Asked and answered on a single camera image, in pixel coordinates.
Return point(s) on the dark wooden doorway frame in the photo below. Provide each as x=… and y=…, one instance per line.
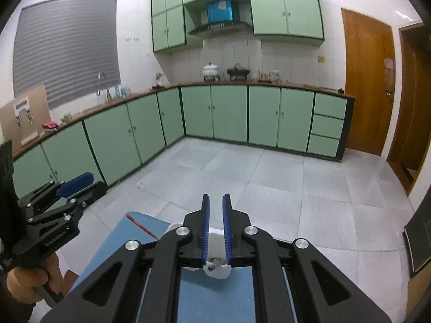
x=410, y=107

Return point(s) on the paper note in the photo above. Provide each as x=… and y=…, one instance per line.
x=389, y=67

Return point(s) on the brown wooden stool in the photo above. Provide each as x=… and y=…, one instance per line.
x=70, y=281

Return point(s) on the grey window blind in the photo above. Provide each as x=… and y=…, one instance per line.
x=67, y=50

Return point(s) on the black wok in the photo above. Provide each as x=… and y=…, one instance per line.
x=238, y=71

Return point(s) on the person's left hand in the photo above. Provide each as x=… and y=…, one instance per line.
x=23, y=282

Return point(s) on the green upper kitchen cabinets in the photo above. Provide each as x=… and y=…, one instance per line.
x=286, y=13

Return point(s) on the range hood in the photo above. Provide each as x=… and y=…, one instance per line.
x=219, y=11

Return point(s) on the metal faucet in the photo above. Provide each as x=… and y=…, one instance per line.
x=107, y=87

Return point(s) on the brown wooden door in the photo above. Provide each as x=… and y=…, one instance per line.
x=363, y=84

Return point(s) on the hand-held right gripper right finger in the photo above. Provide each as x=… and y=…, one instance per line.
x=226, y=228

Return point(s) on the red cloth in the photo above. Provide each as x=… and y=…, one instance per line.
x=50, y=125

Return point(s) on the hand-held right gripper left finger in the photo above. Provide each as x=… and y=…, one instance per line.
x=205, y=228

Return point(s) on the blue tablecloth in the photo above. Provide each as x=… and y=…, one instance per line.
x=215, y=302

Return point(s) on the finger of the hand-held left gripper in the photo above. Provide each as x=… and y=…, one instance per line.
x=75, y=183
x=87, y=195

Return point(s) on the white utensil holder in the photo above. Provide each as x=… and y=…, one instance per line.
x=216, y=242

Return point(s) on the red chopstick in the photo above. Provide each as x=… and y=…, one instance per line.
x=141, y=226

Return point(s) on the patterned jar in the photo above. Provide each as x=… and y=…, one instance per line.
x=274, y=75

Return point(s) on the green kitchen cabinets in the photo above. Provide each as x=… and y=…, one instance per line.
x=229, y=114
x=286, y=13

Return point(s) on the white pot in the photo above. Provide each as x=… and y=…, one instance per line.
x=211, y=70

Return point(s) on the black glass cabinet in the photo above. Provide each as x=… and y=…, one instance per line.
x=421, y=235

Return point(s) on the green lower kitchen cabinets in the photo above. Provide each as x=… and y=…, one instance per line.
x=229, y=114

